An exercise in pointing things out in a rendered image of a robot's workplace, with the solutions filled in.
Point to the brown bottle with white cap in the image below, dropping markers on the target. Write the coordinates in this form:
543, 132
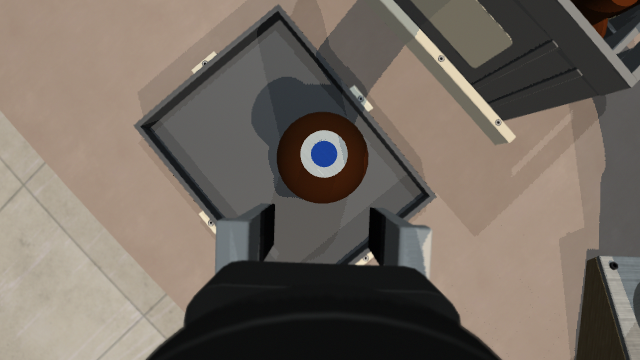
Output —
321, 166

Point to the grey bottle crate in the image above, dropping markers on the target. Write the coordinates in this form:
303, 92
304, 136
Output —
525, 56

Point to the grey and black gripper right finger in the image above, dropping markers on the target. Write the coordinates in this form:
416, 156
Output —
394, 241

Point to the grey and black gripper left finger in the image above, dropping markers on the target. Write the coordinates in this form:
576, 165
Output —
248, 237

